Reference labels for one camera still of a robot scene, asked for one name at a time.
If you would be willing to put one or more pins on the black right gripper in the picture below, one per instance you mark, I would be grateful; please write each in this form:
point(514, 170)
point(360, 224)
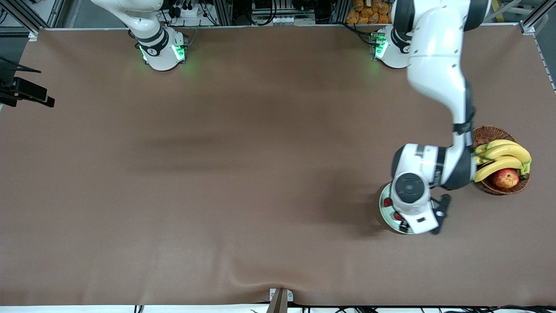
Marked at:
point(21, 90)

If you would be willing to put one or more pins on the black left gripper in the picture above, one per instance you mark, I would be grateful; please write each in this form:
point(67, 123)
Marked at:
point(403, 229)

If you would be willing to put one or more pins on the red strawberry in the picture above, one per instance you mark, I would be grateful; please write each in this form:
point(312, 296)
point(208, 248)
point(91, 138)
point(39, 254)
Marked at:
point(388, 202)
point(397, 216)

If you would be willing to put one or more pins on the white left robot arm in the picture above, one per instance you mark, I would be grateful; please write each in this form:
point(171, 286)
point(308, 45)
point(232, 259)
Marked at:
point(434, 56)

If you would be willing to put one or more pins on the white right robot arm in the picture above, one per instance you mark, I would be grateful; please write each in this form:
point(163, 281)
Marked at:
point(160, 48)

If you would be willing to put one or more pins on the pale green round plate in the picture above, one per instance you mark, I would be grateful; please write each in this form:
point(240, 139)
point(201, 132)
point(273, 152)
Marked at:
point(384, 213)

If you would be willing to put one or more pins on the red yellow apple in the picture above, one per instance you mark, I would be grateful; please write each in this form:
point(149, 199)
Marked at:
point(505, 178)

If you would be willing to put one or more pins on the small greenish yellow banana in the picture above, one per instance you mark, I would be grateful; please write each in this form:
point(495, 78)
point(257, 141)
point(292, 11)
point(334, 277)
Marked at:
point(499, 143)

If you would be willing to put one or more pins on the brown wicker basket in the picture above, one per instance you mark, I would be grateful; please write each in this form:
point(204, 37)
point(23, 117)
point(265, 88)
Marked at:
point(491, 132)

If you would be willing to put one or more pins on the large yellow banana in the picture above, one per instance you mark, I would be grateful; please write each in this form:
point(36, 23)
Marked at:
point(508, 152)

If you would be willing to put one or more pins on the white power strip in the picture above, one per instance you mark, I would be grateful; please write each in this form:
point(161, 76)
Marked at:
point(191, 12)

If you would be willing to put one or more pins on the large table cover cloth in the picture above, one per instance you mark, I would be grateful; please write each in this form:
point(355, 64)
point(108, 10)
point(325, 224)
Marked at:
point(217, 174)

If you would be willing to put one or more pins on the orange packaged bread pile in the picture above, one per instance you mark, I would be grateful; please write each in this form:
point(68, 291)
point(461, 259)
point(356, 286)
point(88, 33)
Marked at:
point(369, 13)

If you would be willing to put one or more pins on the white terminal strip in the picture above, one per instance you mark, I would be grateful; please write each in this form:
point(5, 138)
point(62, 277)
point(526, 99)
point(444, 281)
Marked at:
point(286, 20)

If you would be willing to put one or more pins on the aluminium frame post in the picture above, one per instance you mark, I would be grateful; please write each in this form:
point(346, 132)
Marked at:
point(33, 35)
point(527, 28)

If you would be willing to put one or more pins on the metal table clamp bracket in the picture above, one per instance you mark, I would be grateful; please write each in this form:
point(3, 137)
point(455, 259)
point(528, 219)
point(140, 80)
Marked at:
point(280, 300)

